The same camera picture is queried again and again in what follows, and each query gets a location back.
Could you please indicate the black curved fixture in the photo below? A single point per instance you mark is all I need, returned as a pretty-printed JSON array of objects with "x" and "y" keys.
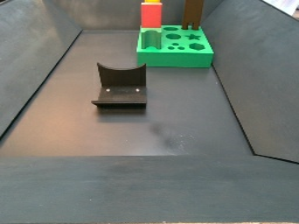
[{"x": 121, "y": 86}]

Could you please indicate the green shape sorter block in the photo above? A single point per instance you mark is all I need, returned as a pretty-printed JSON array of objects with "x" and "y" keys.
[{"x": 172, "y": 47}]

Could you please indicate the red rectangular block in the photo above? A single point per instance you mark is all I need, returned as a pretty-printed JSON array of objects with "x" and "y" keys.
[{"x": 151, "y": 15}]

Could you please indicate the brown arch block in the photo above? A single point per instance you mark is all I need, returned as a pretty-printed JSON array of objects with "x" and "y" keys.
[{"x": 192, "y": 14}]

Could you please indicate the yellow rectangular block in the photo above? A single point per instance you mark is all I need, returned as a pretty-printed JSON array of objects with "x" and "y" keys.
[{"x": 152, "y": 1}]

